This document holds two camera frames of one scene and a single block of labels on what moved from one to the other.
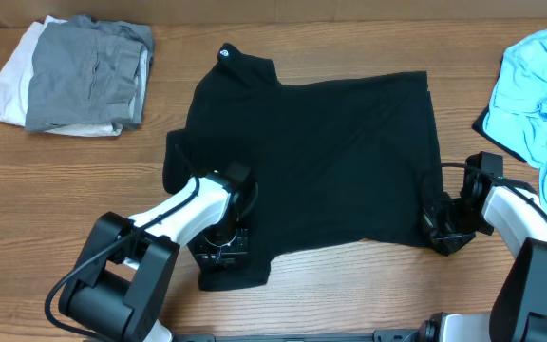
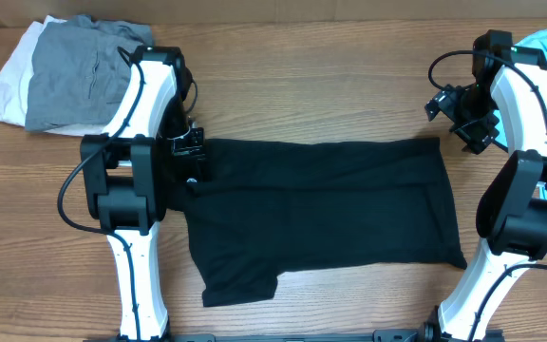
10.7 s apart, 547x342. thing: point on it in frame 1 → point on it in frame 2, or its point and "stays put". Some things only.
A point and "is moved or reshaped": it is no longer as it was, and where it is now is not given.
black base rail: x=401 y=335 stays put
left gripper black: x=204 y=253 → x=195 y=148
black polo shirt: x=342 y=166 is moved or reshaped
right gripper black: x=429 y=216 → x=479 y=136
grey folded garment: x=88 y=70 stays put
